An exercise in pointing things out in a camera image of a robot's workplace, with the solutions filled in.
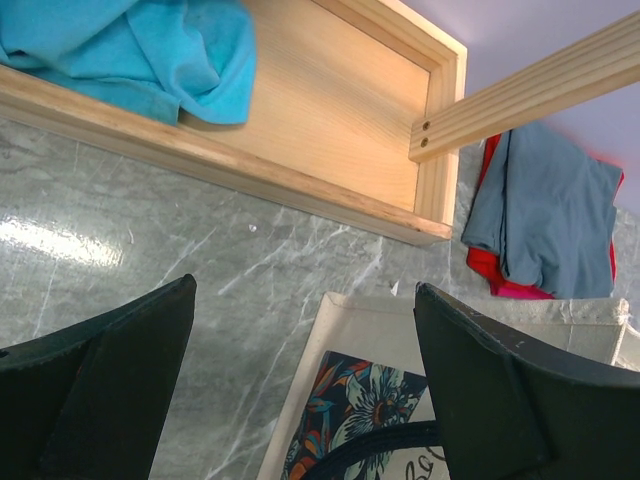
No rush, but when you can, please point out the wooden rack base tray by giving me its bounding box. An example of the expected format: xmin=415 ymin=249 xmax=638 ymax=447
xmin=1 ymin=1 xmax=467 ymax=245

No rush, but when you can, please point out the wooden rack post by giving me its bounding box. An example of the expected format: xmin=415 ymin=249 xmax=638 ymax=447
xmin=409 ymin=11 xmax=639 ymax=163

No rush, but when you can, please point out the beige canvas tote bag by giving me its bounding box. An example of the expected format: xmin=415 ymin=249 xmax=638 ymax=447
xmin=258 ymin=292 xmax=639 ymax=479

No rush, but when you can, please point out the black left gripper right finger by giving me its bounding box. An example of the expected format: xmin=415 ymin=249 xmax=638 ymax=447
xmin=414 ymin=283 xmax=639 ymax=479

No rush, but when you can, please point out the red folded garment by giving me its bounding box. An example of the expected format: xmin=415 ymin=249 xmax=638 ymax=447
xmin=465 ymin=133 xmax=626 ymax=301

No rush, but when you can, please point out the grey folded garment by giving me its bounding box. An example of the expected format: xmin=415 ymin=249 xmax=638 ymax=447
xmin=460 ymin=121 xmax=624 ymax=299

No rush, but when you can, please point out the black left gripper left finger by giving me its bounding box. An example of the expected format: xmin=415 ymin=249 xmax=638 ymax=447
xmin=1 ymin=275 xmax=197 ymax=479

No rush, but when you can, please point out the turquoise t-shirt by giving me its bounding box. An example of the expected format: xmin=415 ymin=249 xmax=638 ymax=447
xmin=1 ymin=1 xmax=257 ymax=125

